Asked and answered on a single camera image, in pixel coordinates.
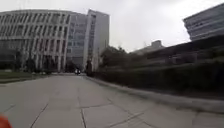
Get dark leafy trees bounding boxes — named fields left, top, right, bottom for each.
left=99, top=45, right=135, bottom=68

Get pale distant building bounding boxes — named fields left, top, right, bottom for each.
left=131, top=39, right=166, bottom=56

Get grey concrete slab path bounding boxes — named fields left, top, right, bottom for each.
left=0, top=73, right=224, bottom=128

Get dark green hedge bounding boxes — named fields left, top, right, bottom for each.
left=89, top=59, right=224, bottom=98

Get row of dark bushes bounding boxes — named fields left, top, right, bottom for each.
left=13, top=55, right=78, bottom=75

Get grey stone kerb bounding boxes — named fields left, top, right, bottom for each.
left=83, top=75, right=224, bottom=115

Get large grey office building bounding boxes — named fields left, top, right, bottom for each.
left=0, top=9, right=110, bottom=73

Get long dark low building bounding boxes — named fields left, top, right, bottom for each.
left=133, top=34, right=224, bottom=66

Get green grass lawn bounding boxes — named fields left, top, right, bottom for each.
left=0, top=71, right=45, bottom=84

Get grey building with window bands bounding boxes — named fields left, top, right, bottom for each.
left=182, top=2, right=224, bottom=42

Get robot's own part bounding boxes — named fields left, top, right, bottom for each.
left=0, top=115, right=13, bottom=128

